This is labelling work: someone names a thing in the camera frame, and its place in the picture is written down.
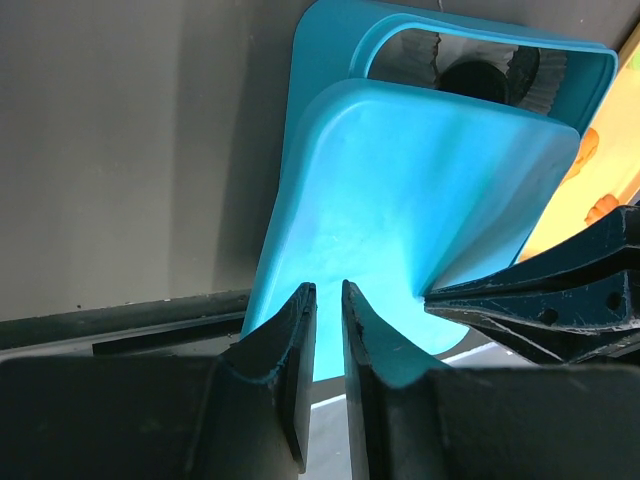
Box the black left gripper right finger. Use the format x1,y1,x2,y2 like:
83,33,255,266
341,281,639,479

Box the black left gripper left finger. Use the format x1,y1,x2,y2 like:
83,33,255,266
1,283,317,479

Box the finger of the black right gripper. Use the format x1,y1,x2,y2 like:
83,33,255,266
425,206,639,365

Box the blue tin lid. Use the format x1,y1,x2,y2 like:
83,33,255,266
243,79,580,380

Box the black sandwich cookie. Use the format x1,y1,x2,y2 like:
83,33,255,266
438,60,510,104

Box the orange flower shaped cookie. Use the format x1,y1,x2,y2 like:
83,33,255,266
584,194,620,226

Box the yellow plastic tray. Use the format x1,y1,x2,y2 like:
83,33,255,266
519,29,639,261

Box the orange fish shaped cookie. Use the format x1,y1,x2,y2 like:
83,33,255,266
563,128,599,183

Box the blue cookie tin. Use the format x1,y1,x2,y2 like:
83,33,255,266
282,1,618,163

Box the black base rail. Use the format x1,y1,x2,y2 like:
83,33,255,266
1,290,250,360

